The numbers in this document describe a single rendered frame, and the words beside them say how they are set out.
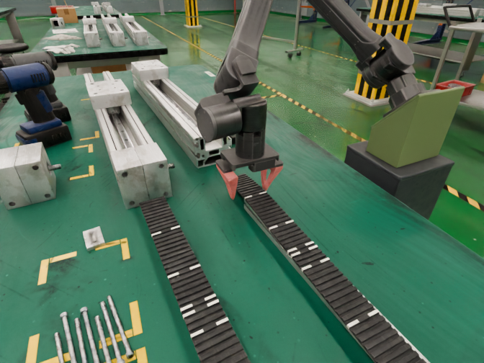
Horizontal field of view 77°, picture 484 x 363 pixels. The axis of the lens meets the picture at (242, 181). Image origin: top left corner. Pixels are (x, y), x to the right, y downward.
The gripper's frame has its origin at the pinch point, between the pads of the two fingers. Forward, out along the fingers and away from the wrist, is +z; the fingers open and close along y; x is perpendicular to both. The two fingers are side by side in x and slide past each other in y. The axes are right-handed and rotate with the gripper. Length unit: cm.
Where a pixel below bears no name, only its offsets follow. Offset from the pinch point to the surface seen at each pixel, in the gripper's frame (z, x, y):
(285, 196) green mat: 2.4, 2.3, -8.1
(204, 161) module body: 1.1, -17.7, 3.8
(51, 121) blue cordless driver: -4, -49, 38
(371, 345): -1.0, 36.3, 1.8
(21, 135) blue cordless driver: -2, -47, 46
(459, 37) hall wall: 60, -430, -764
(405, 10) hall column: -17, -198, -276
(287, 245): -1.0, 18.2, 1.9
